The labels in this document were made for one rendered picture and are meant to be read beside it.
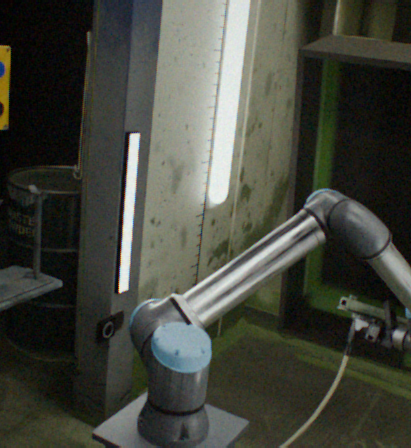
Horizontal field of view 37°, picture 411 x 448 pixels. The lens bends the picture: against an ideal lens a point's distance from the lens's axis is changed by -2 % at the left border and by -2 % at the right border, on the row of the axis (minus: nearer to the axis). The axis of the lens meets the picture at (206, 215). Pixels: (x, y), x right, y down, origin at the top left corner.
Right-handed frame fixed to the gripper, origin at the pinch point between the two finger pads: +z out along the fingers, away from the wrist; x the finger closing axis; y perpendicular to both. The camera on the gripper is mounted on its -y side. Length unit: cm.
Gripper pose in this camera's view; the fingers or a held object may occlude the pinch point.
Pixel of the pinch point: (358, 315)
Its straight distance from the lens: 244.9
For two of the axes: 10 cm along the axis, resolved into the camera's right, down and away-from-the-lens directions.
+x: 7.4, 2.8, 6.1
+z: -5.9, -1.6, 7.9
